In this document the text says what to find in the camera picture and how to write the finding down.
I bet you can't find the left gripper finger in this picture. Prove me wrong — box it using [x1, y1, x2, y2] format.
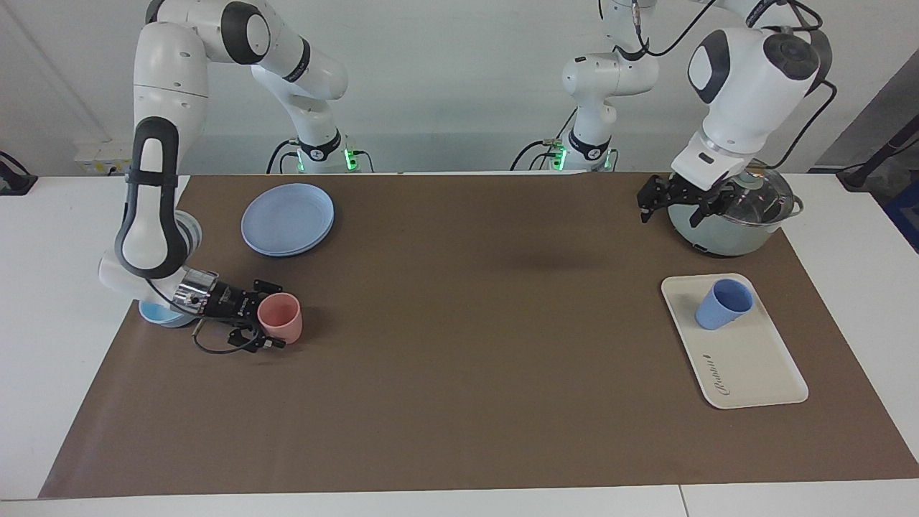
[638, 174, 676, 224]
[688, 183, 744, 229]

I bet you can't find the blue box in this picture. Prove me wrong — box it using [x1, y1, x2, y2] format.
[885, 180, 919, 253]

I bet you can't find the brown table mat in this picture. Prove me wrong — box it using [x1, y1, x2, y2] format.
[38, 172, 919, 499]

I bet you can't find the light blue bowl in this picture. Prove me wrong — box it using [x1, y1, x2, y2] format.
[139, 300, 193, 328]

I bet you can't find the black base cable bundle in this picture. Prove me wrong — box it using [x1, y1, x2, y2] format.
[510, 108, 577, 172]

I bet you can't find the black clamp with cable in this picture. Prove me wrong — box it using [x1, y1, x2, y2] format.
[0, 151, 38, 196]

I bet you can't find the blue plastic cup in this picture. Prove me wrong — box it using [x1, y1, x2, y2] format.
[694, 279, 755, 331]

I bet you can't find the black stand with cable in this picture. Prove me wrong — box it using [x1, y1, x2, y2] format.
[836, 118, 919, 191]

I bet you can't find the cream rabbit print tray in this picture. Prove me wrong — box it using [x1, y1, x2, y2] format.
[661, 273, 809, 410]

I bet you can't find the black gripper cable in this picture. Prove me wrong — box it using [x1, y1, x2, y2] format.
[147, 276, 263, 355]
[775, 75, 839, 171]

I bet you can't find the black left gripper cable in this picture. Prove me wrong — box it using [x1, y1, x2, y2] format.
[775, 75, 839, 171]

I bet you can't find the pale green electric pot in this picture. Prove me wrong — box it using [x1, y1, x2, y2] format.
[667, 169, 805, 257]

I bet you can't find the blue plastic plate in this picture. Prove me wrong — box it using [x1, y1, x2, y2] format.
[241, 182, 335, 258]

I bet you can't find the glass pot lid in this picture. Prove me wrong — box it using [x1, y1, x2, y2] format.
[718, 170, 796, 227]

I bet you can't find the white wall socket strip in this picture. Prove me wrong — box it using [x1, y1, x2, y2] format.
[75, 140, 137, 175]

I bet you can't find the pink plastic cup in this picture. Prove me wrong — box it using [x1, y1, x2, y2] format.
[257, 292, 302, 344]

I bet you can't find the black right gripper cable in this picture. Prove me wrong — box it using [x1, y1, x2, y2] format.
[147, 276, 263, 355]

